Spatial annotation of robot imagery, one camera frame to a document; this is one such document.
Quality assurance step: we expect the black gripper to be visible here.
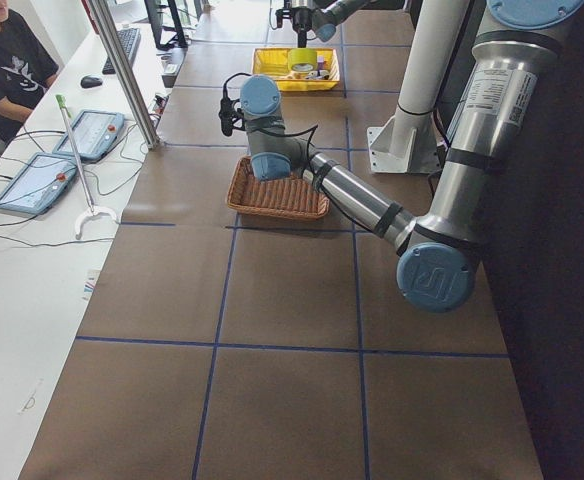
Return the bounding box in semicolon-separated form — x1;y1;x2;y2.
218;97;245;137
285;0;314;48

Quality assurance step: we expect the yellow tape roll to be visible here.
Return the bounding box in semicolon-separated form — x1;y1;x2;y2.
287;48;317;73

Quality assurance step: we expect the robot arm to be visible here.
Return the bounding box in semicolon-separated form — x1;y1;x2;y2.
275;0;369;48
218;1;580;312

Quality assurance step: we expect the yellow woven basket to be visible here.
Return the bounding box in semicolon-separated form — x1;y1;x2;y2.
252;47;340;92

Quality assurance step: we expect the brown wicker basket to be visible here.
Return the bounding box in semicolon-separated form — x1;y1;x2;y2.
226;156;330;221

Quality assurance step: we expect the black monitor stand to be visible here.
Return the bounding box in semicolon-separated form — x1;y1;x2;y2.
144;0;188;51

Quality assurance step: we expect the black keyboard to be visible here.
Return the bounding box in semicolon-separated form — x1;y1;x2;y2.
101;27;141;75

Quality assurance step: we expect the far teach pendant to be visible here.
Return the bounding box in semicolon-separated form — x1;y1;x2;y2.
62;110;125;163

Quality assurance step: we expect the teach pendant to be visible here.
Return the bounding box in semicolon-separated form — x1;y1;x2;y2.
0;153;76;215
62;110;125;163

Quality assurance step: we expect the black computer mouse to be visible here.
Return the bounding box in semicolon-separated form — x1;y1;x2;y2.
80;75;103;89

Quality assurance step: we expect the white reacher grabber stick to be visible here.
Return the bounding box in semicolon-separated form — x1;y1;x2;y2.
55;94;119;240

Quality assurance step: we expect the near teach pendant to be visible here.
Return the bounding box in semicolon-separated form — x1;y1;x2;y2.
0;153;76;215

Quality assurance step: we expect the seated person black shirt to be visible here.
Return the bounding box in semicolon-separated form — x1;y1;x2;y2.
0;1;59;143

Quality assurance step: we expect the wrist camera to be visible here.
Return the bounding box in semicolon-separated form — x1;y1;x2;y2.
275;9;286;29

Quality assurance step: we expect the aluminium frame post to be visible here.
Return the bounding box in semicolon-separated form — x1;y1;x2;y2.
87;0;160;150

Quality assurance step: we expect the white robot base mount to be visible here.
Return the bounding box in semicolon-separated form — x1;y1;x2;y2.
367;0;470;174

